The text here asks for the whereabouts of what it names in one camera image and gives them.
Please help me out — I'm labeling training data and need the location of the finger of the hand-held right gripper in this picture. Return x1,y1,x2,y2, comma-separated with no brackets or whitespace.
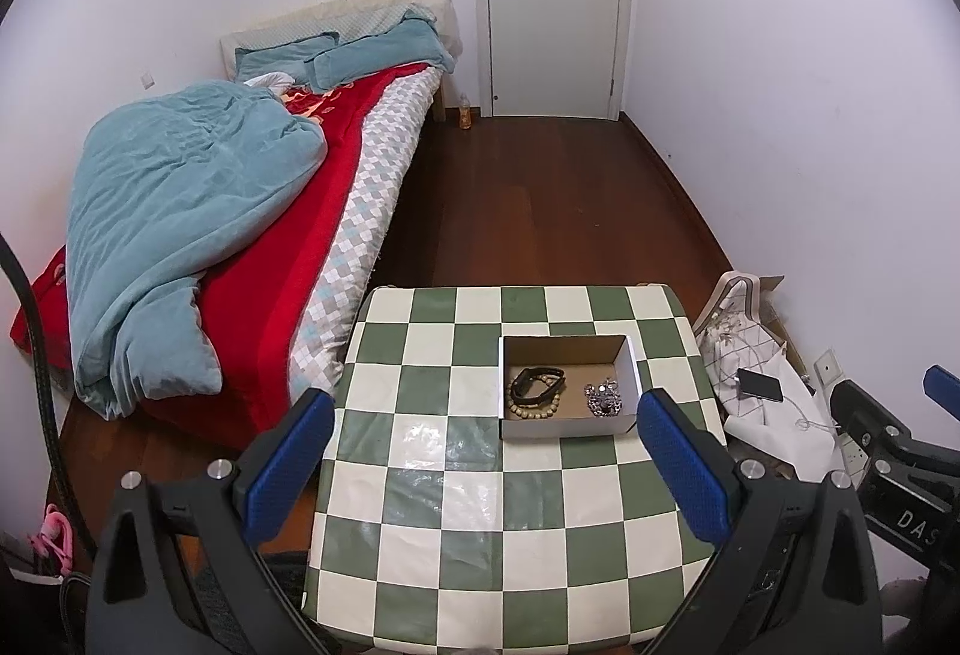
829,379,938,477
922,364,960,417

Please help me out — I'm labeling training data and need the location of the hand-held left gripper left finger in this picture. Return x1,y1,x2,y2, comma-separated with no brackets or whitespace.
86,388,336,655

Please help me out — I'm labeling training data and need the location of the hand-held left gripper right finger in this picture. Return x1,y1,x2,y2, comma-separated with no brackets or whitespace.
636,387,880,655

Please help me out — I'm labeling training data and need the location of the cardboard box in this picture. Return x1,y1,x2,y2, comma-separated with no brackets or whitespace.
499,334,642,440

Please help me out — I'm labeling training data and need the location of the wooden bead bracelet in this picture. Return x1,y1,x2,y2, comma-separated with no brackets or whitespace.
506,370,563,422

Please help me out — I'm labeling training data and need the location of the black band bracelet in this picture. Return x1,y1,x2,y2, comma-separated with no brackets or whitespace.
512,364,565,401

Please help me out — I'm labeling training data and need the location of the person's grey socked foot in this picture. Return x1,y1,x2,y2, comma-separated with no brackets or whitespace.
879,578,932,655

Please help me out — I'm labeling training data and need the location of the black smartphone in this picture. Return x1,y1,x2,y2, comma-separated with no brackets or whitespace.
735,367,785,402

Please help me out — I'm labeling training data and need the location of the white grid pattern tote bag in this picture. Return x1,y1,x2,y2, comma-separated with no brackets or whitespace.
691,271,796,416

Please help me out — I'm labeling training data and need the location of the green white checkered tablecloth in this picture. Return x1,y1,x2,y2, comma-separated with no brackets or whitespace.
304,283,740,652

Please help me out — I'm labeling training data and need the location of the bed with red sheet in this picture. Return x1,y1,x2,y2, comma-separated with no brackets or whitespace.
9,65,443,438

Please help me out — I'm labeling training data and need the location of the pink plastic object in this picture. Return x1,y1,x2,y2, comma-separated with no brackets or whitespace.
30,503,76,577

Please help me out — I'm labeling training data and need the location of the grey white diamond pattern mattress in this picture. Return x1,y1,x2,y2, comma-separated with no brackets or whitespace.
289,71,443,401

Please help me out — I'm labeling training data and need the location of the teal duvet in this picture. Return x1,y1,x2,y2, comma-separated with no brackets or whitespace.
66,80,329,421

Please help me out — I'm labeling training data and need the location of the black object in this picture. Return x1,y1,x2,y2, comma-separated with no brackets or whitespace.
0,535,92,655

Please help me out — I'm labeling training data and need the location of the teal pillow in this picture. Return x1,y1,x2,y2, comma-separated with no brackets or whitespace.
311,17,460,89
234,32,342,82

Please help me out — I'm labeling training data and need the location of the beige bed headboard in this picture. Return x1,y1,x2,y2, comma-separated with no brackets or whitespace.
219,0,460,123

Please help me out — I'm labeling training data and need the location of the white charging cable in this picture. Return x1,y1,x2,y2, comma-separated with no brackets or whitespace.
784,392,845,435

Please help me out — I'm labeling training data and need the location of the black cable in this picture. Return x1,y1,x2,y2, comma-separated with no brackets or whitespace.
0,233,95,555

